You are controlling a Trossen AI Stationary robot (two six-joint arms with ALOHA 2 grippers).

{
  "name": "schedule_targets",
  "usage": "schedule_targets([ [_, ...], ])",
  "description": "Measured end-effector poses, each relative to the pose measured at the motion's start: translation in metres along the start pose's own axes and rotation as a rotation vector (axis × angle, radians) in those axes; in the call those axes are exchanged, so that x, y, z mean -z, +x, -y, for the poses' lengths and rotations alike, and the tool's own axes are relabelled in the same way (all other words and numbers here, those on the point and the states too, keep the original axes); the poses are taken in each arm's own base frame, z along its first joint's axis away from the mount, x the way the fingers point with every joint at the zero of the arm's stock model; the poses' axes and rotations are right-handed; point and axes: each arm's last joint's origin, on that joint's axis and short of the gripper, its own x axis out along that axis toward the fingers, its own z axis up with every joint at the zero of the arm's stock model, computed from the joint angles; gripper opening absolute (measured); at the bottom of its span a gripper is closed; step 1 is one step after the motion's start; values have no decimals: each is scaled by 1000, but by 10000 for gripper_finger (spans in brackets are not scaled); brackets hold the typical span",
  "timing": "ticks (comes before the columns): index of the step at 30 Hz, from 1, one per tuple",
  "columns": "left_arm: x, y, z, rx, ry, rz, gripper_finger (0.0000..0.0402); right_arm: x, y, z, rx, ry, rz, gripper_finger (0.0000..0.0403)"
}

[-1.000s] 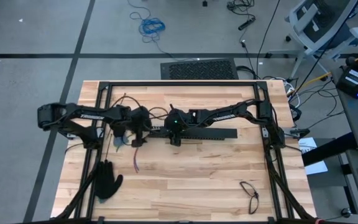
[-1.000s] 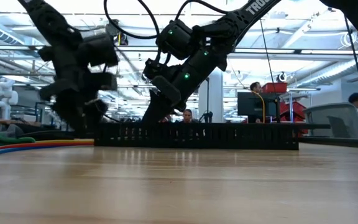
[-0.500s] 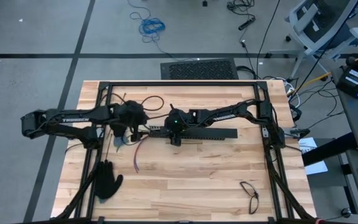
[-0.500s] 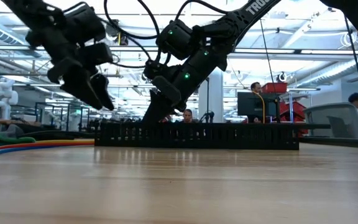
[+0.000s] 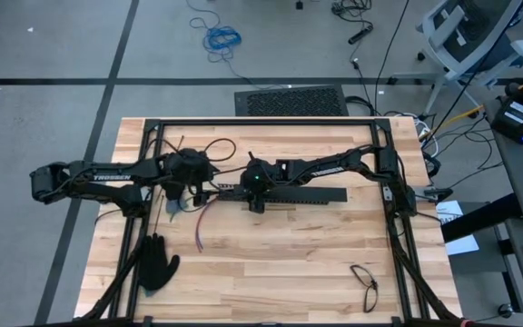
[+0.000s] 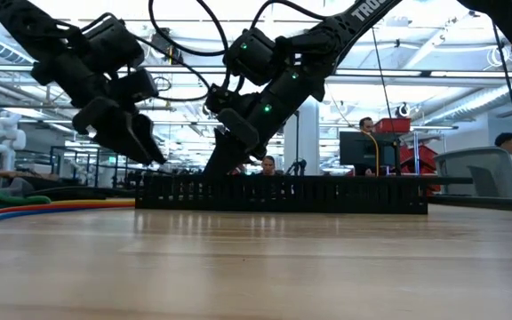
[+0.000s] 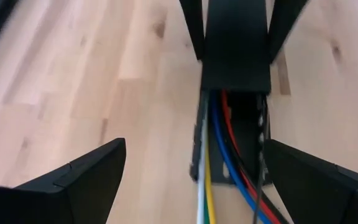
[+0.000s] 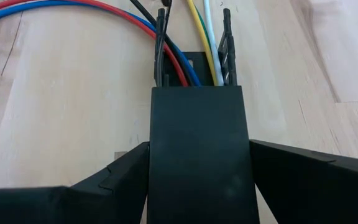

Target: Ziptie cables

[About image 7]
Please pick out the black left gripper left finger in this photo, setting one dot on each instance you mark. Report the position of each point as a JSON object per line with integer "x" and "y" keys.
{"x": 57, "y": 199}

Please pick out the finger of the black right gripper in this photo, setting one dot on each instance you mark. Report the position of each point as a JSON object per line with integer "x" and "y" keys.
{"x": 194, "y": 25}
{"x": 286, "y": 21}

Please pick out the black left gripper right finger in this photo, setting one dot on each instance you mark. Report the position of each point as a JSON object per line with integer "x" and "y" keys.
{"x": 322, "y": 193}

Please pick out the black duct cover strip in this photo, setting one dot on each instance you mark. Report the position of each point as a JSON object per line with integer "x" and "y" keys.
{"x": 236, "y": 46}

